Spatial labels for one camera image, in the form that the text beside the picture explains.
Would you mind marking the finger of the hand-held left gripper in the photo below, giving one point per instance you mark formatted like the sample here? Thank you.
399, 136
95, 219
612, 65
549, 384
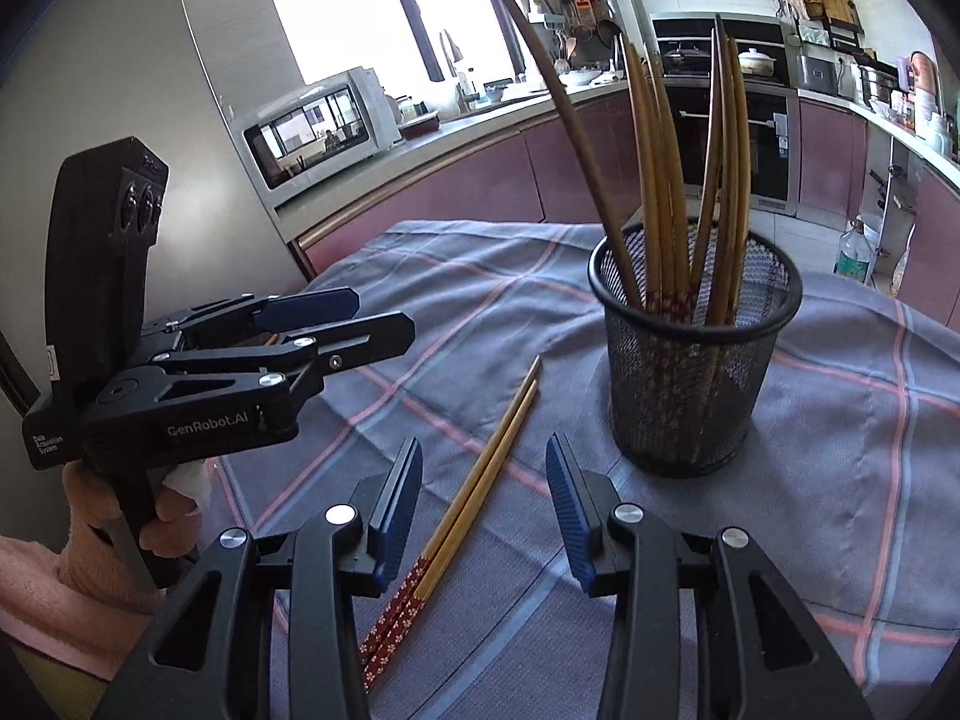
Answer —
315, 307
360, 341

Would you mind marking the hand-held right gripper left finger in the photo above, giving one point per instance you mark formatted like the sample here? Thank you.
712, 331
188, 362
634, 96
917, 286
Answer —
394, 517

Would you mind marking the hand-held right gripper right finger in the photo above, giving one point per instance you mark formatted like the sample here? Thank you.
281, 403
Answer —
570, 517

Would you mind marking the red-tipped wooden chopstick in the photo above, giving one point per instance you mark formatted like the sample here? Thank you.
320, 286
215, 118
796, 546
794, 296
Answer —
493, 469
581, 152

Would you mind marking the pair of chopsticks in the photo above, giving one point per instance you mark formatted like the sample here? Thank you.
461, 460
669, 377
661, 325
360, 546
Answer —
474, 465

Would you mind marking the black mesh utensil holder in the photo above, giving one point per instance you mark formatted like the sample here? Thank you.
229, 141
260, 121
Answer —
675, 405

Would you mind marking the bunch of wooden chopsticks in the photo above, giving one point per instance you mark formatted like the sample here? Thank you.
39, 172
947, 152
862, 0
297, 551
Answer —
664, 225

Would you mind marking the person's left forearm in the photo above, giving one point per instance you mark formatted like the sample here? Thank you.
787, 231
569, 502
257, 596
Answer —
45, 592

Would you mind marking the person's left hand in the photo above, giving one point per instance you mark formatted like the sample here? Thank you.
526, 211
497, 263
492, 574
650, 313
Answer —
163, 534

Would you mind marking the white microwave oven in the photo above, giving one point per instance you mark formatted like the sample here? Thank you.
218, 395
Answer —
322, 127

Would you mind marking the mauve kitchen cabinets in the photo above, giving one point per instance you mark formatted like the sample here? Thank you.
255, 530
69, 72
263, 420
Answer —
465, 172

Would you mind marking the grey plaid tablecloth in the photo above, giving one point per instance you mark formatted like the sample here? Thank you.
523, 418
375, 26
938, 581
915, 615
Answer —
825, 465

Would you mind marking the kitchen window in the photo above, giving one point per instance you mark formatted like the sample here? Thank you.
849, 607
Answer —
337, 0

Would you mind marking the clear plastic bottle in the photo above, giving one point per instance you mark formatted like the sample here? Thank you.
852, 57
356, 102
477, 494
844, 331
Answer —
853, 259

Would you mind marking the built-in black oven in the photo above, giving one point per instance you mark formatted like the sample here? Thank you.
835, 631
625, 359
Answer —
765, 157

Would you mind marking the dark lidded pan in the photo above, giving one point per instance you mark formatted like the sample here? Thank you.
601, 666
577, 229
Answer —
682, 60

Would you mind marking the white casserole pot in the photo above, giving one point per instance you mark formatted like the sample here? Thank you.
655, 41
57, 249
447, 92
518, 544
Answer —
754, 61

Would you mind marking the black countertop rack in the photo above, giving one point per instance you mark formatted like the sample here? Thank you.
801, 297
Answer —
825, 34

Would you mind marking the wooden cutting board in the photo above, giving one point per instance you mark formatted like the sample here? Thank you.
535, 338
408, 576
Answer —
835, 4

